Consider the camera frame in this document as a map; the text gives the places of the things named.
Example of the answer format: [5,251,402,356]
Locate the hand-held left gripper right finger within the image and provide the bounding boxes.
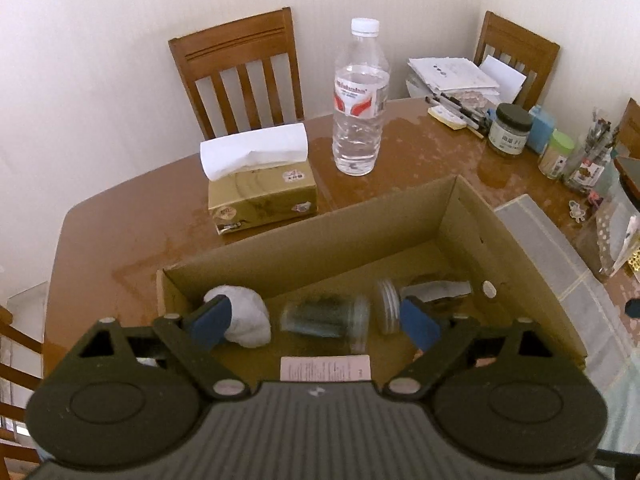
[384,297,566,400]

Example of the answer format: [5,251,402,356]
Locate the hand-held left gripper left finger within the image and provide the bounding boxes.
[67,295,248,402]

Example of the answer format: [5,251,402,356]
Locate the clear jar beige contents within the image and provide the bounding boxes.
[374,274,475,336]

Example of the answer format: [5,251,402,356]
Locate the white sock blue stripe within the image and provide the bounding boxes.
[202,285,272,350]

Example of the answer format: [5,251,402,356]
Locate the clear jar dark contents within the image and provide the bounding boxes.
[280,296,371,353]

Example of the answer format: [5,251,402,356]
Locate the brown cardboard box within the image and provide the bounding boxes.
[156,175,588,386]

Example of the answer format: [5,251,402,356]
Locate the pink box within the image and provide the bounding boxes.
[280,355,371,383]

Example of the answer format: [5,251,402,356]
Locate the blue grey checked tablecloth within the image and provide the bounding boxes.
[492,192,640,461]

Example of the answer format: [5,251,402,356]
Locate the clear plastic jar black lid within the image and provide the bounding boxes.
[575,156,640,281]

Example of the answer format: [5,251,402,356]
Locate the gold tissue box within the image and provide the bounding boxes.
[200,122,318,236]

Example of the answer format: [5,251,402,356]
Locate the clear pen holder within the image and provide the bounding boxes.
[562,107,621,196]

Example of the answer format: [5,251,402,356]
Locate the green lid container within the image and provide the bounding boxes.
[539,130,576,181]

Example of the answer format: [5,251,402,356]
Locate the blue box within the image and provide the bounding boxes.
[525,105,557,155]

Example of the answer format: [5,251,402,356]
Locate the yellow sticky notes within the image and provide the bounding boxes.
[429,106,466,132]

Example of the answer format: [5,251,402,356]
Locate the clear water bottle red label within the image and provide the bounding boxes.
[331,17,391,177]

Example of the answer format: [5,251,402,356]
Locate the glass jar dark lid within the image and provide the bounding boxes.
[487,103,534,159]

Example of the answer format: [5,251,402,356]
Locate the stack of white papers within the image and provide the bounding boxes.
[406,56,501,103]

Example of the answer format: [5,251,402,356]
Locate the white envelope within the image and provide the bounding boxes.
[480,55,528,103]

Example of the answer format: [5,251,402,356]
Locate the wooden chair back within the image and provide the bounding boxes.
[167,7,306,141]

